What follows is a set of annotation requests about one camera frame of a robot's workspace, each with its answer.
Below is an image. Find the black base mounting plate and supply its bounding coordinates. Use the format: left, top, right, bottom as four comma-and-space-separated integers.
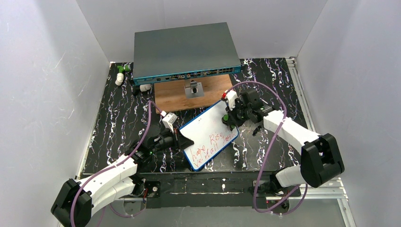
114, 169, 308, 210

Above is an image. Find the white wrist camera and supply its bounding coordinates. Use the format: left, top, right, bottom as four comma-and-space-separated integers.
221, 90, 238, 111
160, 111, 178, 133

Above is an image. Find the green bone-shaped whiteboard eraser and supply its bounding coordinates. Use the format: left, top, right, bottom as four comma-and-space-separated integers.
221, 114, 236, 131

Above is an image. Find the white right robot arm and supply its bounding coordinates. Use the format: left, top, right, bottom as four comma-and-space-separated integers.
222, 90, 345, 192

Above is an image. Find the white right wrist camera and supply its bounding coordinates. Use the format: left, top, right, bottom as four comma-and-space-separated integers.
221, 90, 238, 111

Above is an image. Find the metal bracket with black knob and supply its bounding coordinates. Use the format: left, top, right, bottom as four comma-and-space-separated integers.
184, 79, 204, 98

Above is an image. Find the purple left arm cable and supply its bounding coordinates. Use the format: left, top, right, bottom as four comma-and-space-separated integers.
69, 101, 166, 227

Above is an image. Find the green and white pipe fitting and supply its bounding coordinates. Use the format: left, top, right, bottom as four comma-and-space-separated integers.
117, 64, 132, 73

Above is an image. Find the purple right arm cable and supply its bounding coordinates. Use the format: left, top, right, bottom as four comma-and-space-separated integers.
226, 81, 309, 216

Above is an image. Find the right aluminium side rail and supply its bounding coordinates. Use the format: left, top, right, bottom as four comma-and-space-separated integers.
286, 57, 315, 131

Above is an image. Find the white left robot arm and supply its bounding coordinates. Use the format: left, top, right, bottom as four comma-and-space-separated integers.
51, 125, 194, 227

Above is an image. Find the brown wooden board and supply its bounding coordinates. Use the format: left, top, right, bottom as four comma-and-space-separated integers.
154, 74, 232, 112

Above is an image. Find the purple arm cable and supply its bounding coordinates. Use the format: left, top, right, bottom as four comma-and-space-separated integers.
226, 81, 309, 216
69, 101, 166, 227

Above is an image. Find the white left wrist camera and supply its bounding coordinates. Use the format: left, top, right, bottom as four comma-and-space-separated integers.
160, 111, 178, 133

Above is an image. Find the white and black pipe fitting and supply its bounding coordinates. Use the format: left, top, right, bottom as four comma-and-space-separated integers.
132, 84, 152, 96

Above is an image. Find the blue-framed small whiteboard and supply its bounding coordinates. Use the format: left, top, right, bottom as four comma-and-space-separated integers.
180, 100, 239, 171

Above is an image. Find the grey network switch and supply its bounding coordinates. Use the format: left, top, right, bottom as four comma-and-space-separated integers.
132, 22, 242, 85

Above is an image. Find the aluminium extrusion frame rail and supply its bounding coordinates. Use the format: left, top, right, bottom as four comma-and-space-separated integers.
58, 177, 357, 227

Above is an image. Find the white pipe elbow fitting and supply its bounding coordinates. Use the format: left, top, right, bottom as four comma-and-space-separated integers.
115, 73, 124, 86

